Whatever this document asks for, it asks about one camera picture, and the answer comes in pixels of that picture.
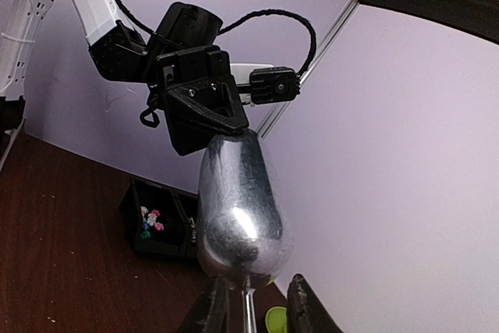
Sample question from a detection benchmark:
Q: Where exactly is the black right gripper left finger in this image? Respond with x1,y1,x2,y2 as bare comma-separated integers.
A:
177,278,229,333

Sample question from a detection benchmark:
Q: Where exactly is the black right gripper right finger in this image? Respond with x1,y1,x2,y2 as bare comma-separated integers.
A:
287,274,343,333

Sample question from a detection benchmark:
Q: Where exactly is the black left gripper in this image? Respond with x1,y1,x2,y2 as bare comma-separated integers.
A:
155,45,249,156

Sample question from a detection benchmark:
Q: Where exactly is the green bowl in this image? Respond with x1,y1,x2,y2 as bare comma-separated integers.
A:
264,306,288,333

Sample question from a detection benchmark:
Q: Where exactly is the silver metal scoop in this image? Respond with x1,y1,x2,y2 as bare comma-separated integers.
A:
196,129,293,332

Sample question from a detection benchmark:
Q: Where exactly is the black three-compartment candy tray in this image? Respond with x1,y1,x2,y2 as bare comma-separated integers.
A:
119,177,198,262

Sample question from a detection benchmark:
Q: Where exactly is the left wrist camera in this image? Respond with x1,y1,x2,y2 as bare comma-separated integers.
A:
230,63,300,106

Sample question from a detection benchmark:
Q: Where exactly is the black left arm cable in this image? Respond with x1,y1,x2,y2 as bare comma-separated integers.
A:
93,0,317,76

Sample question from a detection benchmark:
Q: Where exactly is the left aluminium frame post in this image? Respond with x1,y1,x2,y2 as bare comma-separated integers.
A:
257,0,359,139

